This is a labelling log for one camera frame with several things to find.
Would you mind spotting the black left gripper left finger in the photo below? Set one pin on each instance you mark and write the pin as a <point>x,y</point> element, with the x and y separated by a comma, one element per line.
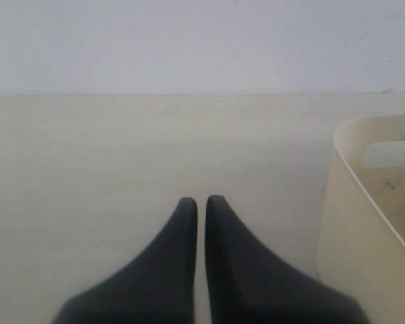
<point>156,287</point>

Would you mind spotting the white plastic bin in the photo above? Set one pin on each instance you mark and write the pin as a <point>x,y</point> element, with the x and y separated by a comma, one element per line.
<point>361,250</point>

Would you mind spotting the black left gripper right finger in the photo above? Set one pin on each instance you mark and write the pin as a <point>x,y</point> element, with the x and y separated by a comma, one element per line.
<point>250,284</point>

